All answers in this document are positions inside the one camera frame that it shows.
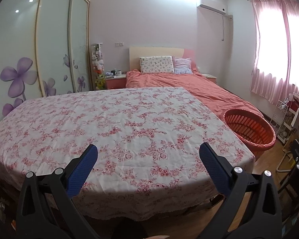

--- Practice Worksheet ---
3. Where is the floral pink tablecloth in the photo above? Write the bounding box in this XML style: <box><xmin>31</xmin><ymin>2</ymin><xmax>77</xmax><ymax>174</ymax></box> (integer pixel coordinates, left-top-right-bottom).
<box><xmin>0</xmin><ymin>87</ymin><xmax>254</xmax><ymax>221</ymax></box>

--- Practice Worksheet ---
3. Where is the beige and pink headboard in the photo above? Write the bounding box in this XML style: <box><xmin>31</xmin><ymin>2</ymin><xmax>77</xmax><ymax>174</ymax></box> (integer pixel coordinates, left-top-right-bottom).
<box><xmin>129</xmin><ymin>46</ymin><xmax>197</xmax><ymax>71</ymax></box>

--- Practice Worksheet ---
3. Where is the sliding wardrobe with flowers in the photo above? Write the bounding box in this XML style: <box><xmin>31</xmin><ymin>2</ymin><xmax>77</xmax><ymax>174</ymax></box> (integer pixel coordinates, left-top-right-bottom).
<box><xmin>0</xmin><ymin>0</ymin><xmax>91</xmax><ymax>120</ymax></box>

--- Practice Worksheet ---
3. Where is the pink window curtain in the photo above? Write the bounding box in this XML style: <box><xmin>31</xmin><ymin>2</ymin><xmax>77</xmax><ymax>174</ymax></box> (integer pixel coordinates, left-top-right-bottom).
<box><xmin>250</xmin><ymin>0</ymin><xmax>299</xmax><ymax>104</ymax></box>

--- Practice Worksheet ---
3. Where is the pink left nightstand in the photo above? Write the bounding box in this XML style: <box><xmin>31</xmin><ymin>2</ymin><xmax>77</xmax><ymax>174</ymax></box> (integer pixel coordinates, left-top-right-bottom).
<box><xmin>106</xmin><ymin>74</ymin><xmax>127</xmax><ymax>90</ymax></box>

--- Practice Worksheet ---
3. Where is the coral bed duvet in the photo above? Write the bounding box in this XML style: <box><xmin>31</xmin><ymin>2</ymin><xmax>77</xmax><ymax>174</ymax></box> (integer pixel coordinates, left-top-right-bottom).
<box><xmin>126</xmin><ymin>70</ymin><xmax>263</xmax><ymax>118</ymax></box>

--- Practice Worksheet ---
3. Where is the right nightstand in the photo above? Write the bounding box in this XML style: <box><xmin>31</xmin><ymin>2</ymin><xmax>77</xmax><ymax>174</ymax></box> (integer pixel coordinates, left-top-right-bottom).
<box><xmin>202</xmin><ymin>73</ymin><xmax>217</xmax><ymax>84</ymax></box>

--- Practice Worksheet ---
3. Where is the white wire rack shelf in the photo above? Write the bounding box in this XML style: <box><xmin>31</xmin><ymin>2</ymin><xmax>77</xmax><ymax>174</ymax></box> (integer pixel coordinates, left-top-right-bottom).
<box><xmin>269</xmin><ymin>99</ymin><xmax>299</xmax><ymax>145</ymax></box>

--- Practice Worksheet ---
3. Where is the pink striped pillow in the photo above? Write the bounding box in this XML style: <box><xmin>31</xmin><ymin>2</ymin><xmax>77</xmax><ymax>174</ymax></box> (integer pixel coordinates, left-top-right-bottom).
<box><xmin>173</xmin><ymin>57</ymin><xmax>193</xmax><ymax>74</ymax></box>

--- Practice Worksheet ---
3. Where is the plush toy display tube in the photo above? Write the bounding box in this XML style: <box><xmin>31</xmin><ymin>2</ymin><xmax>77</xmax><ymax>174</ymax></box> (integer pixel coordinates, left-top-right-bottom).
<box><xmin>91</xmin><ymin>43</ymin><xmax>106</xmax><ymax>90</ymax></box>

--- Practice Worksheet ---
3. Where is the floral white pillow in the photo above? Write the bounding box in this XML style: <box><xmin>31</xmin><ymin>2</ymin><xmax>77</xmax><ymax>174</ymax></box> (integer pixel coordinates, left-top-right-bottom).
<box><xmin>139</xmin><ymin>56</ymin><xmax>174</xmax><ymax>74</ymax></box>

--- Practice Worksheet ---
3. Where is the white wall air conditioner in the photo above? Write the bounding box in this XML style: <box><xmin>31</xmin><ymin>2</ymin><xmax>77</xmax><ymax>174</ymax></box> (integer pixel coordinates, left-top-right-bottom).
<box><xmin>198</xmin><ymin>0</ymin><xmax>227</xmax><ymax>15</ymax></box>

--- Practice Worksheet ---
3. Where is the white mug on nightstand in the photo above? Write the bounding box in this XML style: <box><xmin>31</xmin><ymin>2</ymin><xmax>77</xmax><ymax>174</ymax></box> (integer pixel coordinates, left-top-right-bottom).
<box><xmin>116</xmin><ymin>70</ymin><xmax>122</xmax><ymax>76</ymax></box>

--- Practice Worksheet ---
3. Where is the wall power socket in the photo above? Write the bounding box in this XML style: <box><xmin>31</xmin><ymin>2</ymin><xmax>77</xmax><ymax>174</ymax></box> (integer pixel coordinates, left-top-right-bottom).
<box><xmin>115</xmin><ymin>42</ymin><xmax>124</xmax><ymax>47</ymax></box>

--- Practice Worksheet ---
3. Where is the orange plastic laundry basket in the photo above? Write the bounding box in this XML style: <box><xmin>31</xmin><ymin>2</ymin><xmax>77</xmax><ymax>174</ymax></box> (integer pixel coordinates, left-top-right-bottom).
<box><xmin>221</xmin><ymin>109</ymin><xmax>276</xmax><ymax>161</ymax></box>

